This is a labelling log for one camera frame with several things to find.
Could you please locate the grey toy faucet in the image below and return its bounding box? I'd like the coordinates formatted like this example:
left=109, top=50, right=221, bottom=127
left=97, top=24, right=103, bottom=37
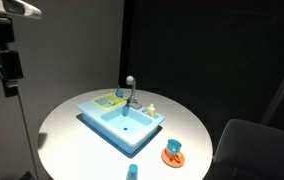
left=126, top=76, right=142, bottom=110

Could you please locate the blue cup with handle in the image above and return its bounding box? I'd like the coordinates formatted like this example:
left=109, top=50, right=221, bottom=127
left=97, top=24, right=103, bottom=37
left=166, top=139, right=182, bottom=156

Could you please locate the yellow-green dish rack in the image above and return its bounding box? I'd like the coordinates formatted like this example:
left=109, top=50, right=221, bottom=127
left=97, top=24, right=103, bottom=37
left=91, top=93, right=127, bottom=110

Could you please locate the cream soap bottle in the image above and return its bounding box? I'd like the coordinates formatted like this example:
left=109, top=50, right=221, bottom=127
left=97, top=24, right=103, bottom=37
left=146, top=103, right=156, bottom=117

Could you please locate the blue toy utensil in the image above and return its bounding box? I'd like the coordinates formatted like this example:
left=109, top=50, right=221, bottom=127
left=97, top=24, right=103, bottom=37
left=115, top=85, right=123, bottom=97

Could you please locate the white round table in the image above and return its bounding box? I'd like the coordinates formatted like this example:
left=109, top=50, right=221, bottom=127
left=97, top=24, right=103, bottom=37
left=38, top=89, right=213, bottom=180

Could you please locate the grey chair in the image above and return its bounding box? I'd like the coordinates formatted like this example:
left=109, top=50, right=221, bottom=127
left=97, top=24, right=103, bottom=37
left=204, top=119, right=284, bottom=180

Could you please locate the camera tripod leg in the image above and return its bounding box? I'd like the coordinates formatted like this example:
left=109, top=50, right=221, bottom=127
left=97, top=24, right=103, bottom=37
left=17, top=88, right=39, bottom=180

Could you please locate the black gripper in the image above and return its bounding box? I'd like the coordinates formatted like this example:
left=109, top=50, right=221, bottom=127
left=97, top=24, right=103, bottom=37
left=0, top=14, right=23, bottom=97

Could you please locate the blue toy sink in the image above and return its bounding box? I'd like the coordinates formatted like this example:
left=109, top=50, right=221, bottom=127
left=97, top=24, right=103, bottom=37
left=77, top=98, right=165, bottom=154

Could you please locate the orange saucer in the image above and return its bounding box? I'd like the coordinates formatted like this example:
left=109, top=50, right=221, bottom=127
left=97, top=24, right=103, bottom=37
left=161, top=148, right=185, bottom=168

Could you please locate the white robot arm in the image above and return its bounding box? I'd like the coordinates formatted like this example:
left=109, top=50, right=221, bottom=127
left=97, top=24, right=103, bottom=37
left=0, top=0, right=42, bottom=97

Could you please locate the tall blue cup orange base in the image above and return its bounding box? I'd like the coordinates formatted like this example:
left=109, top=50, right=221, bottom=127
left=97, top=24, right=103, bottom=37
left=126, top=164, right=138, bottom=180

